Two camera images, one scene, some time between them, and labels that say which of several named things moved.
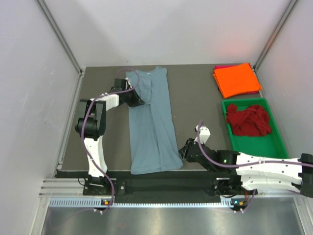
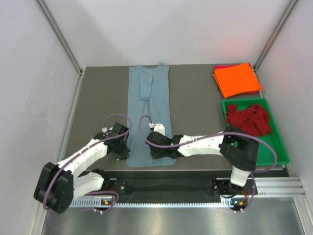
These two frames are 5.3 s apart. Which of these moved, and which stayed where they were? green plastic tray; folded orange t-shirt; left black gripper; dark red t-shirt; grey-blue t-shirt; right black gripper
Moved: left black gripper; right black gripper; grey-blue t-shirt
Stayed: green plastic tray; folded orange t-shirt; dark red t-shirt
